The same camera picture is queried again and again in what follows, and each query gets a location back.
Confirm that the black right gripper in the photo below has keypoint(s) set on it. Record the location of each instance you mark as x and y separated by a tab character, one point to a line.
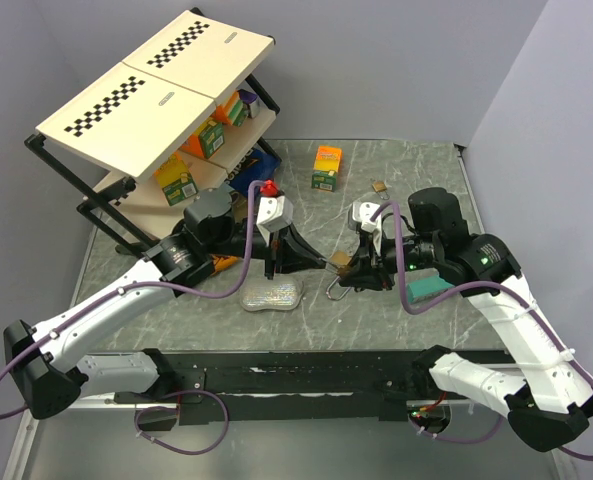
368	271

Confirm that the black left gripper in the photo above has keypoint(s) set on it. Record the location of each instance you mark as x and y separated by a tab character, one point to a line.
293	253

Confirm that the small brass padlock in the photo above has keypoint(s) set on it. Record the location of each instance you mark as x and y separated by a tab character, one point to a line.
338	263
381	190

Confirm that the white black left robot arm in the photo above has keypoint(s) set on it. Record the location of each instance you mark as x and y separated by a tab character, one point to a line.
51	362

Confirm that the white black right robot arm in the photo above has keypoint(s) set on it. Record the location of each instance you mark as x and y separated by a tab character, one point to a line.
434	257

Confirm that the large open brass padlock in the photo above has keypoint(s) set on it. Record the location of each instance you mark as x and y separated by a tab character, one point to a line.
335	292

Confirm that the teal rectangular box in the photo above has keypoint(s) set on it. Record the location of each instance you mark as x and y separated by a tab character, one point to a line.
427	288

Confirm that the orange snack bag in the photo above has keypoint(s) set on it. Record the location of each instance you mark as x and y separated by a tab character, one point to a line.
222	263

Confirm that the orange green box on table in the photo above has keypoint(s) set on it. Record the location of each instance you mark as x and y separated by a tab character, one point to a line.
326	168

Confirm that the yellow green box lower shelf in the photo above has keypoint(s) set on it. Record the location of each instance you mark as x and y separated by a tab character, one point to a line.
175	180

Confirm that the orange green box middle shelf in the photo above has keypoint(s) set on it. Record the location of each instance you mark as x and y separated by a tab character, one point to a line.
206	140

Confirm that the orange green box upper right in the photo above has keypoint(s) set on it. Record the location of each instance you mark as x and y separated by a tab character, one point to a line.
233	112

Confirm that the purple white small box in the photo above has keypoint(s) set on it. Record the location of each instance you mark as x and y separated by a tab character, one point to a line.
251	102

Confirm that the cream black two-tier shelf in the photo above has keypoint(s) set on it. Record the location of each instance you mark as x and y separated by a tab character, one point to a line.
108	141

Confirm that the aluminium table frame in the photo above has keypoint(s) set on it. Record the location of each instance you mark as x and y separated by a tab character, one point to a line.
102	443

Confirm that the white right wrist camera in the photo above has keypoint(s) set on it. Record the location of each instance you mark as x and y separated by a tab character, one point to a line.
360	217

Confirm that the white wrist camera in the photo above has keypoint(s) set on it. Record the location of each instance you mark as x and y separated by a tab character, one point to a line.
360	217
275	210

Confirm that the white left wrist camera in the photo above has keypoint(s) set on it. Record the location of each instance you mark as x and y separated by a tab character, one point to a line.
275	210

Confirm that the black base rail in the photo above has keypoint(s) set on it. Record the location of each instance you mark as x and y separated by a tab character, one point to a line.
301	385

